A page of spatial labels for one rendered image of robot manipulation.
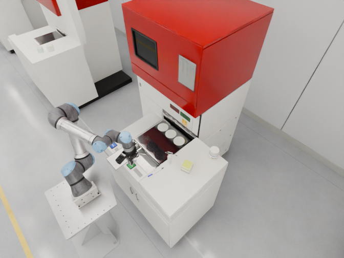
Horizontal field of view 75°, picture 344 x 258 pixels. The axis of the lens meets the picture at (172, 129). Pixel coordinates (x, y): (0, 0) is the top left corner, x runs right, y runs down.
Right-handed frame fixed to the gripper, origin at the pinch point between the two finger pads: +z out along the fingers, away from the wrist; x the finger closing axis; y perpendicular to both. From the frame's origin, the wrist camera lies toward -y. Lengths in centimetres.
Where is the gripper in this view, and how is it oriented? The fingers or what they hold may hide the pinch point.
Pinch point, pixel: (130, 164)
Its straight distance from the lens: 177.7
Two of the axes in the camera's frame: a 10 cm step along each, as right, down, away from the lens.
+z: 0.0, 6.4, 7.6
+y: 7.4, -5.2, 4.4
